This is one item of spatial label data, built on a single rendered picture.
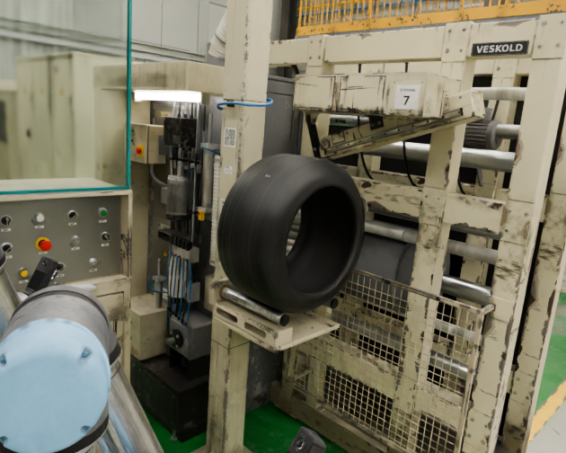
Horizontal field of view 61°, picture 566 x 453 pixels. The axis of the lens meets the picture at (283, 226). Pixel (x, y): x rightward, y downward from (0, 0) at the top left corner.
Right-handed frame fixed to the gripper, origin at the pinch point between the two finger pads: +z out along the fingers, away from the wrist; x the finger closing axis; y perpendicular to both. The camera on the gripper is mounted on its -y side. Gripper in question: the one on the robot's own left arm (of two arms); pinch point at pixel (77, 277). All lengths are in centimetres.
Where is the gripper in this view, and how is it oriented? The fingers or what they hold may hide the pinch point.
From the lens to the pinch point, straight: 162.8
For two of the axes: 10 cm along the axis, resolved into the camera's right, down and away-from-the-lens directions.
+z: 3.3, -1.8, 9.3
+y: -2.0, 9.5, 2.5
